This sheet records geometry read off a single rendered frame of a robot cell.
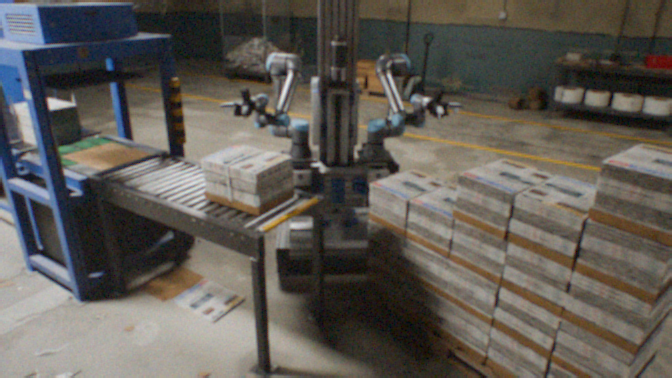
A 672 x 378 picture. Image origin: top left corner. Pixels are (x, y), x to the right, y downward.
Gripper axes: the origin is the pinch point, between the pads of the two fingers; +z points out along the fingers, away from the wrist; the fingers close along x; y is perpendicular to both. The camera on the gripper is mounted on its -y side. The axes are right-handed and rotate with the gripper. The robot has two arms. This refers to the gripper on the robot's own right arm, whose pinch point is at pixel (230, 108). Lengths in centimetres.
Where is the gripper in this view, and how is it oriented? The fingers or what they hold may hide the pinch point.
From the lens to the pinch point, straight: 260.4
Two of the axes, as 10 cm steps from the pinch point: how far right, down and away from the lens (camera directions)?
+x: -9.1, -2.8, 3.0
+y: -1.4, 8.9, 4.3
